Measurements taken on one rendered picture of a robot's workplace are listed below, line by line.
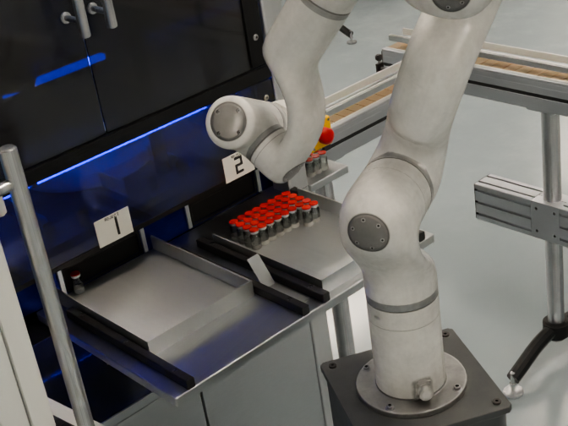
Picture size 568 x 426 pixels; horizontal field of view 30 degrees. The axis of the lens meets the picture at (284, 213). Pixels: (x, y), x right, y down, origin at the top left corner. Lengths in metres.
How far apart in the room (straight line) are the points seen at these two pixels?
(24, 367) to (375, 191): 0.56
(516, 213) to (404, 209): 1.60
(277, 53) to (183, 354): 0.66
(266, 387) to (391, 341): 0.94
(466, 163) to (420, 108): 3.07
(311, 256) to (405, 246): 0.66
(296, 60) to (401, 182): 0.24
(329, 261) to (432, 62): 0.79
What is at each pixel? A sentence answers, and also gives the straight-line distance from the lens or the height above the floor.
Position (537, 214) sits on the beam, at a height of 0.51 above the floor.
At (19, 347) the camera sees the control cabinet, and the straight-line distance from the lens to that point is 1.49.
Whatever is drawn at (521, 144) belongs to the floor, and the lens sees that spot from 4.74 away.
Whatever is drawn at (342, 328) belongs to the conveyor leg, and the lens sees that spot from 3.01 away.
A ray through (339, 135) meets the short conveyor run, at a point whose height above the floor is 0.90.
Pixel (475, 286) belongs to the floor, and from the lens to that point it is 3.73.
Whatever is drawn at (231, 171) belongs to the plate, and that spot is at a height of 1.01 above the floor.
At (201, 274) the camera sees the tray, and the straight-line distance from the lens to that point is 2.23.
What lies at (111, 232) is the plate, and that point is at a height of 1.01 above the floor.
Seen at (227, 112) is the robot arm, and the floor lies 1.39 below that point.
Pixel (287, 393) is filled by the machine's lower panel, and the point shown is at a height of 0.37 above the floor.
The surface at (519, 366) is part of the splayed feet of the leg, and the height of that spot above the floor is 0.08.
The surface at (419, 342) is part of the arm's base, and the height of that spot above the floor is 0.98.
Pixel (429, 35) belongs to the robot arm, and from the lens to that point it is 1.52.
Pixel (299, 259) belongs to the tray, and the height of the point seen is 0.88.
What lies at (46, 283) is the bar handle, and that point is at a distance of 1.50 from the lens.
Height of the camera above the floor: 1.98
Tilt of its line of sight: 27 degrees down
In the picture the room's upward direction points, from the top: 9 degrees counter-clockwise
